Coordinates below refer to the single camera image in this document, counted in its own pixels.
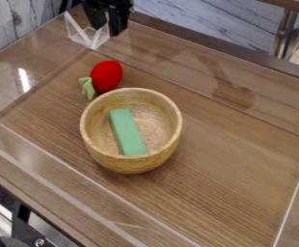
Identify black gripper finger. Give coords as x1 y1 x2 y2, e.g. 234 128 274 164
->
83 0 107 30
109 0 133 37

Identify clear acrylic corner bracket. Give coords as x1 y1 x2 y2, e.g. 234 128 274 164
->
63 12 110 50

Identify clear acrylic tray walls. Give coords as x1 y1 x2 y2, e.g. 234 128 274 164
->
0 14 299 247

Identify green rectangular block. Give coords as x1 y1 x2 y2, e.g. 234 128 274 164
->
109 108 147 155

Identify red plush strawberry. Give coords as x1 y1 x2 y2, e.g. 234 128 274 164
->
79 60 125 100

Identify metal table leg background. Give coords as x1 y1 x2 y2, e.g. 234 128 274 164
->
274 10 299 61

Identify wooden bowl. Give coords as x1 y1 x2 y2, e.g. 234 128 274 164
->
81 88 183 174

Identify black table frame clamp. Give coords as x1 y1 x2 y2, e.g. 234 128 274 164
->
0 205 57 247

